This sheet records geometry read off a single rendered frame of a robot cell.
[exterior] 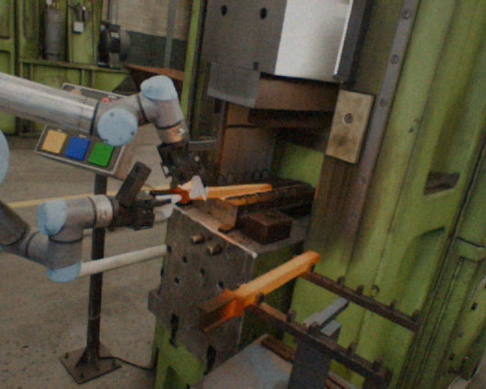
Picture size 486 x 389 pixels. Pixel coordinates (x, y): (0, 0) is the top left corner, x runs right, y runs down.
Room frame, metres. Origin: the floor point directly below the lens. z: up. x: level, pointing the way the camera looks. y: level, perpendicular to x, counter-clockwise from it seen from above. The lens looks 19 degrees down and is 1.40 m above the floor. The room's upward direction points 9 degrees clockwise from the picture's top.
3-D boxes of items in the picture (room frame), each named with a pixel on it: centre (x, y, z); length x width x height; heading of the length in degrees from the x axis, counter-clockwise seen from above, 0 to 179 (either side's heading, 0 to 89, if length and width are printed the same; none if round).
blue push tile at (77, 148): (1.44, 0.57, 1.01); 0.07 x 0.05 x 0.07; 72
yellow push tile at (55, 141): (1.48, 0.67, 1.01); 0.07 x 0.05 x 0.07; 72
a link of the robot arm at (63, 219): (0.88, 0.37, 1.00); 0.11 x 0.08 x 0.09; 137
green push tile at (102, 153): (1.41, 0.48, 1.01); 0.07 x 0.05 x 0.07; 72
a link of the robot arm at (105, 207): (0.94, 0.31, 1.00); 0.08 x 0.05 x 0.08; 47
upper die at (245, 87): (1.39, -0.08, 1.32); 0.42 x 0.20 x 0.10; 137
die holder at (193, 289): (1.36, -0.12, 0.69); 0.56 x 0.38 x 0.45; 137
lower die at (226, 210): (1.39, -0.08, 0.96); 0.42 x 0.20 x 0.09; 137
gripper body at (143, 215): (1.00, 0.26, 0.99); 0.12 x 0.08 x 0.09; 137
